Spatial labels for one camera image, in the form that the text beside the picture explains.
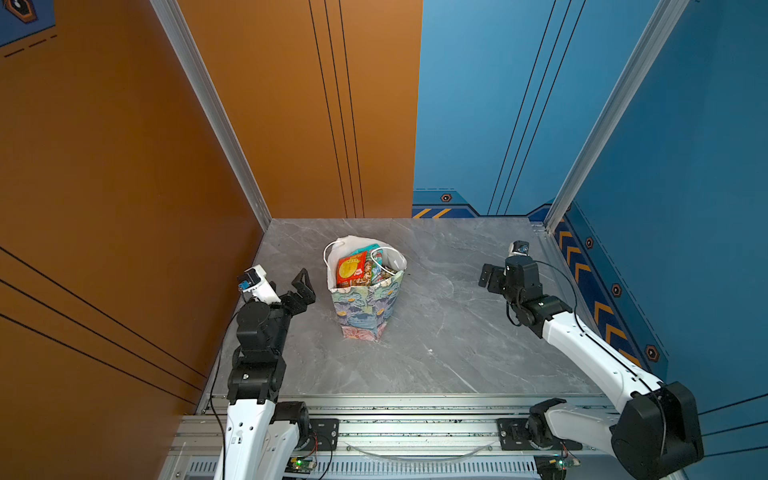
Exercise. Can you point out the right aluminium corner post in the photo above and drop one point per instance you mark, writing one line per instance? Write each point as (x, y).
(661, 24)

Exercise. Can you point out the green noodle snack packet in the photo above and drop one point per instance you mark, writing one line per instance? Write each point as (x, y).
(375, 268)

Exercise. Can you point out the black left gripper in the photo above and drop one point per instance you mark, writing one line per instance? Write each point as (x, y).
(304, 295)

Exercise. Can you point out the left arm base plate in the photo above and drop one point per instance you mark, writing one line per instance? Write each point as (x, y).
(316, 433)

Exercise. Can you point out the aluminium rail frame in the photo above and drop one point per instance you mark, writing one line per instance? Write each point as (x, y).
(438, 436)

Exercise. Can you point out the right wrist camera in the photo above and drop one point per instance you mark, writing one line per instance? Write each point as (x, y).
(519, 247)

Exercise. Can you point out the left aluminium corner post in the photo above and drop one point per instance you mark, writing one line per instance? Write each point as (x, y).
(174, 24)

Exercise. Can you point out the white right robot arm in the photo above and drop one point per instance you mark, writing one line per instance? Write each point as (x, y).
(654, 430)

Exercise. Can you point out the left green circuit board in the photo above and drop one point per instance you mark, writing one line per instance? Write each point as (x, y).
(301, 466)

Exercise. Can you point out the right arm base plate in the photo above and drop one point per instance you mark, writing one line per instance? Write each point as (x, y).
(514, 434)

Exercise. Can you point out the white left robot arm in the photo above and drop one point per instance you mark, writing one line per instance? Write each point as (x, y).
(261, 432)

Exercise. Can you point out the right circuit board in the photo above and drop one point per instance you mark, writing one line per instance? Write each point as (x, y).
(555, 468)

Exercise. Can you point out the floral paper gift bag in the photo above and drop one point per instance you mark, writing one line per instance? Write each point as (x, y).
(362, 312)

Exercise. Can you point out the red snack packet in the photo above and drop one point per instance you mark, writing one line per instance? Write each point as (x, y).
(352, 270)

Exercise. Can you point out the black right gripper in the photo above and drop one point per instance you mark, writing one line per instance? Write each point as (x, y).
(496, 275)

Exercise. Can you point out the aluminium corner post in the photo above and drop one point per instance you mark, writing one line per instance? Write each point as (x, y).
(661, 24)
(174, 24)

